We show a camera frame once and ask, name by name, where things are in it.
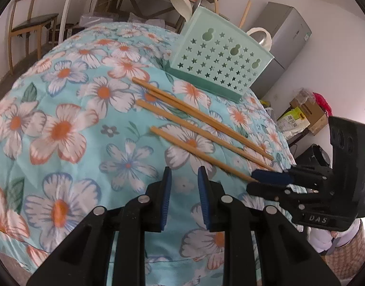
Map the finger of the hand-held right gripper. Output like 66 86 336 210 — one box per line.
246 183 320 212
251 167 332 188

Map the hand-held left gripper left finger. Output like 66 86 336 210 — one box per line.
27 166 172 286

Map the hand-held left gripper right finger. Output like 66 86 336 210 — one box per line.
198 166 341 286

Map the mint green utensil basket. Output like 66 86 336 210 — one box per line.
167 6 275 103

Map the white plastic ladle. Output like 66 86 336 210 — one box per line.
170 0 193 20

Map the person's right forearm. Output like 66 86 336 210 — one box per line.
324 220 365 281

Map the person's right hand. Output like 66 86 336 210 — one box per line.
307 217 362 255

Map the black trash bin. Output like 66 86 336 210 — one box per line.
296 143 332 170

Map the white yellow rice sack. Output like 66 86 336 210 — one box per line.
276 107 311 139

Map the brown cardboard box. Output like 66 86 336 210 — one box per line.
289 91 329 136

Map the red plastic bag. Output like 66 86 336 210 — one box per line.
312 92 333 117

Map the floral light blue blanket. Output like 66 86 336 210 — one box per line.
0 21 299 286

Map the silver refrigerator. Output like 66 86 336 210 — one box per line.
248 1 312 99

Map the wooden chair dark seat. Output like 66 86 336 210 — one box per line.
7 0 59 76

